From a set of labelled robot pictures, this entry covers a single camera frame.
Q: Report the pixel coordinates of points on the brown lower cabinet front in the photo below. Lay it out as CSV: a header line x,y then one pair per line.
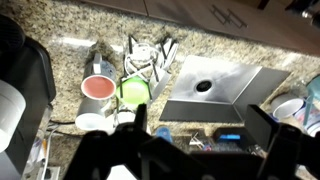
x,y
186,10

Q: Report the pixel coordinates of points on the blue sponge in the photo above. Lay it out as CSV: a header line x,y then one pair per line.
x,y
230,137

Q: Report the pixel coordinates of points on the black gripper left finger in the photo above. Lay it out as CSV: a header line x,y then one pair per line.
x,y
141,116

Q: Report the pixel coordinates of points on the teal watering can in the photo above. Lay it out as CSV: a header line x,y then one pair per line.
x,y
315,90

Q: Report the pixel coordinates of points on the white mug with pink inside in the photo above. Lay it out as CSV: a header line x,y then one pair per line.
x,y
98,87

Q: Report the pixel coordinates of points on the black and grey coffee machine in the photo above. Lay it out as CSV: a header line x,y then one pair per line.
x,y
31,73

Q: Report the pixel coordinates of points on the stainless steel sink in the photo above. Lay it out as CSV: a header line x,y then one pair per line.
x,y
216,76

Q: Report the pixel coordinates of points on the small white bowl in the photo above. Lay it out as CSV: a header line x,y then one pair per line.
x,y
287,106

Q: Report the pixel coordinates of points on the black sponge caddy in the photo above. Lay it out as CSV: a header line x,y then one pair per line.
x,y
230,144

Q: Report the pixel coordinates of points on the plain white mug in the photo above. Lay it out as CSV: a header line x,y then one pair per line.
x,y
90,113

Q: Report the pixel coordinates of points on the clear water tank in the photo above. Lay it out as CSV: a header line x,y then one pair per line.
x,y
36,150

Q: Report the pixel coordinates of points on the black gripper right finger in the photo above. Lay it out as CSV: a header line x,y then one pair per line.
x,y
261,125

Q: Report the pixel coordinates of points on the white plastic container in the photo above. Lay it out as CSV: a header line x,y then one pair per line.
x,y
311,120

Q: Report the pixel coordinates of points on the clear glass dish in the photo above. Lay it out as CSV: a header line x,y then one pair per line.
x,y
141,53

